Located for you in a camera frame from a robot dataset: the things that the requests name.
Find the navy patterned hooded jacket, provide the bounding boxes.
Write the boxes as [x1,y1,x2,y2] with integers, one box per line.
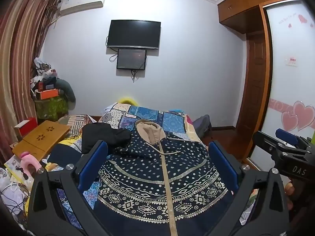
[97,119,235,236]

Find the black garment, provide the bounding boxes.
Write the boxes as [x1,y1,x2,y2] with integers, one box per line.
[81,122,132,154]

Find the white plastic bag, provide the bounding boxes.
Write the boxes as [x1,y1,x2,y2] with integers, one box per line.
[0,167,28,215]

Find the white heart-print sliding door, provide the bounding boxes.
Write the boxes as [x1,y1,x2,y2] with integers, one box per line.
[247,0,315,171]

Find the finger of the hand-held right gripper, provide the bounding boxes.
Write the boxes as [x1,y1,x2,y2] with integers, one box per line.
[275,128,309,148]
[253,131,281,160]

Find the person's right hand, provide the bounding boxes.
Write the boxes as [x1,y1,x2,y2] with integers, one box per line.
[283,180,296,210]

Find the dark grey bag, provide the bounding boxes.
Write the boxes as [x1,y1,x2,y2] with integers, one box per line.
[192,114,212,138]

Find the yellow pillow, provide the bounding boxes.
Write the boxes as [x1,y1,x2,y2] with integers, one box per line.
[118,96,139,106]

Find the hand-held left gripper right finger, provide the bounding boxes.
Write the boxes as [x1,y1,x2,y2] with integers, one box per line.
[209,140,290,236]

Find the yellow booklet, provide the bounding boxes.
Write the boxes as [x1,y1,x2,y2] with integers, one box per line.
[3,154,28,185]

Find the white air conditioner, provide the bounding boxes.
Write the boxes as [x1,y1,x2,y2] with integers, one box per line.
[59,0,107,17]

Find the orange box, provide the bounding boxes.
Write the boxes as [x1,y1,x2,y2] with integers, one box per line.
[34,88,61,101]

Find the pink toy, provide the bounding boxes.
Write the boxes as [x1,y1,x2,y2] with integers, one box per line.
[20,151,43,180]

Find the wooden lap desk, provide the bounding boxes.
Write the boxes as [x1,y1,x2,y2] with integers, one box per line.
[12,120,71,159]

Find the blue patchwork blanket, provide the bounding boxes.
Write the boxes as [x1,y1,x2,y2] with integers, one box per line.
[48,102,259,236]

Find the striped cloth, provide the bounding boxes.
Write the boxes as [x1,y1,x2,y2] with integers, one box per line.
[56,114,99,138]

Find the wooden door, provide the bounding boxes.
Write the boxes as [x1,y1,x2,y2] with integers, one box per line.
[235,5,274,140]

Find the pile of assorted clutter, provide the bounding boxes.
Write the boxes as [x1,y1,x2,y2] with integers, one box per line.
[30,57,60,92]

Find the red white label sticker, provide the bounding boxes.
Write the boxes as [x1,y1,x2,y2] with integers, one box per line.
[285,57,300,67]

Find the wooden overhead cabinet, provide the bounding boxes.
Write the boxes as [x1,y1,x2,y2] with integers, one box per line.
[218,0,300,34]

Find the striped brown curtain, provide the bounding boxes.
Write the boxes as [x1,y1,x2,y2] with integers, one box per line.
[0,0,61,159]

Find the wall-mounted black television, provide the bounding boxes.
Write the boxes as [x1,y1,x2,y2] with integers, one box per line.
[107,20,162,51]

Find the red box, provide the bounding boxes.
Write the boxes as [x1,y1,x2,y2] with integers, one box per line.
[14,117,38,137]

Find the small wall-mounted monitor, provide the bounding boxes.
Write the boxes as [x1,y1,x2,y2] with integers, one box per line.
[116,49,147,70]

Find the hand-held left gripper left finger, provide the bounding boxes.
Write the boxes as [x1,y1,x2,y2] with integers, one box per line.
[26,140,109,236]

